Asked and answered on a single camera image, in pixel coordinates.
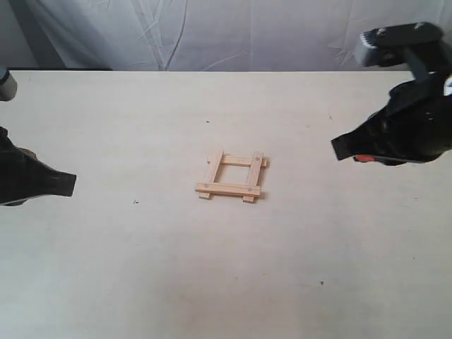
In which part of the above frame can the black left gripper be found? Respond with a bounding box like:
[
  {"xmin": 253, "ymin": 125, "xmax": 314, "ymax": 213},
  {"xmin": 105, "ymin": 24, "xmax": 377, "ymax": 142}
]
[{"xmin": 1, "ymin": 128, "xmax": 77, "ymax": 206}]

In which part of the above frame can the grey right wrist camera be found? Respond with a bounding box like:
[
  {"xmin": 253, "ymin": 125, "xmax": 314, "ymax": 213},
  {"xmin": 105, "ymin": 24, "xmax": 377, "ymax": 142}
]
[{"xmin": 354, "ymin": 22, "xmax": 444, "ymax": 67}]

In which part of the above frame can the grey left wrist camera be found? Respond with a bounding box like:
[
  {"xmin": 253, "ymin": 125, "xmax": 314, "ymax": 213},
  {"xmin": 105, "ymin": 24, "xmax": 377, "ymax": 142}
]
[{"xmin": 0, "ymin": 67, "xmax": 18, "ymax": 102}]

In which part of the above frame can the horizontal plain wood strip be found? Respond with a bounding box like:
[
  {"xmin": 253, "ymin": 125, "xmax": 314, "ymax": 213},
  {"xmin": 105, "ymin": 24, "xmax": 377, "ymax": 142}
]
[{"xmin": 207, "ymin": 154, "xmax": 268, "ymax": 168}]

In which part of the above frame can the white backdrop cloth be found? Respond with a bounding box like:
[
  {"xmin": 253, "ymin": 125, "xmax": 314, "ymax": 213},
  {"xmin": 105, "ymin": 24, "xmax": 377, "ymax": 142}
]
[{"xmin": 1, "ymin": 1, "xmax": 451, "ymax": 71}]

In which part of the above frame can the wood strip with two magnets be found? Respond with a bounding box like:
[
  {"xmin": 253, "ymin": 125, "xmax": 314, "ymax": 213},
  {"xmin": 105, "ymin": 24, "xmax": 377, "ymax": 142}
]
[{"xmin": 196, "ymin": 182, "xmax": 261, "ymax": 197}]

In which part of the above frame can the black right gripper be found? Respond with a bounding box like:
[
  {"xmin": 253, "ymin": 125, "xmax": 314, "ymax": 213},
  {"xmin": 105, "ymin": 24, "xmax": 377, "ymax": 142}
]
[{"xmin": 331, "ymin": 66, "xmax": 451, "ymax": 166}]

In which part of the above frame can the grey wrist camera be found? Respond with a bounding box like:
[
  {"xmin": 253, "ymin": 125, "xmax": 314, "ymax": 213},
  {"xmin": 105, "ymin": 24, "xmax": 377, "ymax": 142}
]
[
  {"xmin": 0, "ymin": 67, "xmax": 18, "ymax": 102},
  {"xmin": 354, "ymin": 22, "xmax": 444, "ymax": 67}
]

